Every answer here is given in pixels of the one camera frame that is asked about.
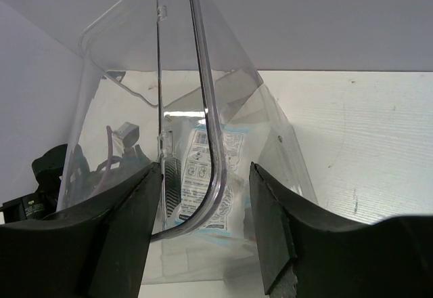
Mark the clear packet blue label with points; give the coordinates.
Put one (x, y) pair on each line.
(196, 169)

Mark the clear acrylic makeup organizer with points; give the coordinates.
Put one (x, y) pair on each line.
(169, 66)

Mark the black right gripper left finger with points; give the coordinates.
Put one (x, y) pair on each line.
(97, 248)

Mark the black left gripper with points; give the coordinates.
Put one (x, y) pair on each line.
(82, 181)

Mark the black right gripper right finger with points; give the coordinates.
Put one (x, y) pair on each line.
(307, 251)

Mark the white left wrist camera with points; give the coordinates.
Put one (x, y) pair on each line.
(127, 135)

